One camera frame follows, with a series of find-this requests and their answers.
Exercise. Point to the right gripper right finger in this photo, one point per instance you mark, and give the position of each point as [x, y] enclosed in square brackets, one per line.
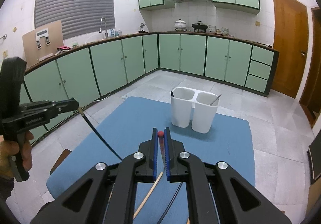
[173, 148]

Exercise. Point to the green lower kitchen cabinets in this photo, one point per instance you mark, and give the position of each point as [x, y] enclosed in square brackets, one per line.
[95, 70]

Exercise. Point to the red chopstick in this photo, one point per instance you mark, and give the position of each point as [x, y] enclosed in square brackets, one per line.
[160, 135]

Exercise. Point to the white cooking pot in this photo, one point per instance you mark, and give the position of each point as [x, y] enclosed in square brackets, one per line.
[180, 26]

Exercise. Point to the blue table cloth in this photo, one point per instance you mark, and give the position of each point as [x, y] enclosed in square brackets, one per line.
[120, 134]

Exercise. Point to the brown wooden door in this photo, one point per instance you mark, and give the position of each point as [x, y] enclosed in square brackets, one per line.
[291, 38]

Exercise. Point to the black glass cabinet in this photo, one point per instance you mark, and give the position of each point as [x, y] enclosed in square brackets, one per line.
[314, 152]

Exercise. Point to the brown cardboard board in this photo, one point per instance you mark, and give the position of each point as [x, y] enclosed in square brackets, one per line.
[42, 42]

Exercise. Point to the white double utensil holder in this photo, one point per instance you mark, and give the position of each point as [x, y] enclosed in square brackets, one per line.
[190, 107]

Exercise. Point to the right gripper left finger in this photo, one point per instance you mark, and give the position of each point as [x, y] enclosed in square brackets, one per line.
[147, 169]

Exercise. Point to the black wok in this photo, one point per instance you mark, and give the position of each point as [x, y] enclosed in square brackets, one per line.
[199, 27]

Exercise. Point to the brown wooden stool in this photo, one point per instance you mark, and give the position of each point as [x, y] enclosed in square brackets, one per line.
[61, 158]

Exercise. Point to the open wooden doorway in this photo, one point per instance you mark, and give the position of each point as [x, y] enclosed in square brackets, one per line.
[310, 100]

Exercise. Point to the light wooden chopstick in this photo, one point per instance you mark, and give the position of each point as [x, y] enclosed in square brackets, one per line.
[148, 195]

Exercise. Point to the person's left hand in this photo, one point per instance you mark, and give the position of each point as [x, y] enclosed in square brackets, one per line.
[11, 148]

